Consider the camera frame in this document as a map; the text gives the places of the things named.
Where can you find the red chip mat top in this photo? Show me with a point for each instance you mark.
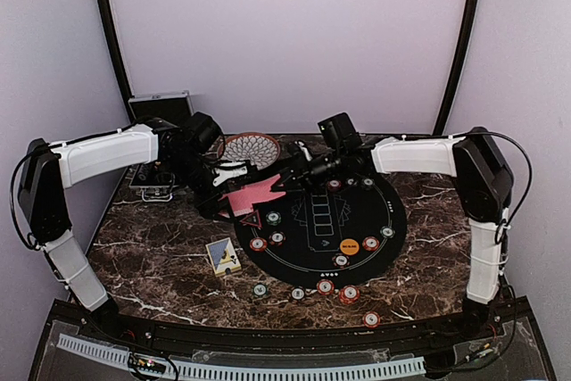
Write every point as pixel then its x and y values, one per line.
pixel 334 185

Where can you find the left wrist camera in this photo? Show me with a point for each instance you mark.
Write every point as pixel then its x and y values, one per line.
pixel 228 170

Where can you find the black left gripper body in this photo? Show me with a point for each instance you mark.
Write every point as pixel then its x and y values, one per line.
pixel 201 198

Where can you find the red chip mat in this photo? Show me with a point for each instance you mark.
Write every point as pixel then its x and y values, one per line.
pixel 258 244
pixel 370 244
pixel 334 185

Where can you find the black chip mat front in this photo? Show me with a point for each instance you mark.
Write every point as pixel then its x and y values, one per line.
pixel 341 260

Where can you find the patterned ceramic plate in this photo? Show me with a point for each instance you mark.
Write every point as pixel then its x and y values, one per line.
pixel 259 149

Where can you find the yellow card box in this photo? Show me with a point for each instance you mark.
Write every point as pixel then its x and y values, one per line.
pixel 223 258

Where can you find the triangular all in button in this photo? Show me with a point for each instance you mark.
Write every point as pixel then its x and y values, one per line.
pixel 252 219

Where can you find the aluminium poker chip case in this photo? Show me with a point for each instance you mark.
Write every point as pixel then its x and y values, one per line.
pixel 152 179

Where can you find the round black poker mat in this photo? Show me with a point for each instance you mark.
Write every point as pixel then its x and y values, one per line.
pixel 316 223

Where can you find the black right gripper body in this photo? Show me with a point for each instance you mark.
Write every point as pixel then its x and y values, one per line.
pixel 323 170

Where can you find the red playing card deck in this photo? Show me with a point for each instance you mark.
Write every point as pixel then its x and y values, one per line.
pixel 241 202

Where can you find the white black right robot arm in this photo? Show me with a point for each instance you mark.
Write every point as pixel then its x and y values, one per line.
pixel 480 173

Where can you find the green chip mat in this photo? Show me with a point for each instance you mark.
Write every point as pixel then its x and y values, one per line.
pixel 273 218
pixel 367 183
pixel 387 232

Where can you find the white cable duct strip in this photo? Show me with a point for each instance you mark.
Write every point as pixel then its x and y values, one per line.
pixel 238 366

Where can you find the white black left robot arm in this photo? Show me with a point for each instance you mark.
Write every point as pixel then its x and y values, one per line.
pixel 41 177

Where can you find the orange big blind button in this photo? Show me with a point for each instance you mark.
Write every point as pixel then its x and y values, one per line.
pixel 349 247

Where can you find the red card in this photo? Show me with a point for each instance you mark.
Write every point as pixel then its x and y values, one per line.
pixel 269 189

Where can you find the green chip mat top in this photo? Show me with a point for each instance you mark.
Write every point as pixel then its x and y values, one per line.
pixel 367 183

